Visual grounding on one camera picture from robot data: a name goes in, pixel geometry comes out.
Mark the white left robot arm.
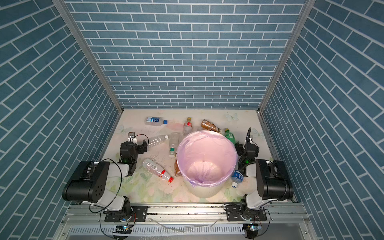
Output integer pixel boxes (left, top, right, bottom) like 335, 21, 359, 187
62, 140, 149, 216

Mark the white bin with pink liner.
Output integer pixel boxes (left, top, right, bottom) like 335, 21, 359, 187
176, 131, 238, 199

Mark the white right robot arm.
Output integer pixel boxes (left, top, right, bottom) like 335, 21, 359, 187
237, 128, 294, 210

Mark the brown drink bottle upper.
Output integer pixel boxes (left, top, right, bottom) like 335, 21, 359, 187
201, 120, 220, 133

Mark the clear bottle green cap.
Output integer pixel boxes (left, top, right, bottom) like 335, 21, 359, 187
169, 133, 180, 158

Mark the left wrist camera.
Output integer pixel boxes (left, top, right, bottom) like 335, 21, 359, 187
128, 132, 138, 144

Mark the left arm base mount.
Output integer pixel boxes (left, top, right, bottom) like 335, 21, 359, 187
105, 206, 148, 223

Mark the brown drink bottle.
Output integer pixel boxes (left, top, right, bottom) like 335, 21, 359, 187
175, 160, 182, 177
201, 120, 220, 133

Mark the clear bottle white cap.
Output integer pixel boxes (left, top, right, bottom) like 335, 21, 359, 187
148, 135, 169, 148

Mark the green soda bottle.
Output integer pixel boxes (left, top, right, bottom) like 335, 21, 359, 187
224, 129, 236, 145

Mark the water bottle blue label white cap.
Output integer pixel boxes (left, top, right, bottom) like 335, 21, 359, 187
231, 170, 244, 189

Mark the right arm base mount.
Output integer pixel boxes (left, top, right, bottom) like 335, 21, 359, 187
223, 203, 267, 222

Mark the clear bottle red label yellow cap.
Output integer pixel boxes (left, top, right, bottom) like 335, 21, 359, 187
183, 117, 192, 136

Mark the aluminium front rail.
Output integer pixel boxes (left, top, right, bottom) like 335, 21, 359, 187
59, 202, 313, 226

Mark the brown drink bottle lower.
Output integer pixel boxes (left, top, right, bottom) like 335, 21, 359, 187
175, 160, 182, 177

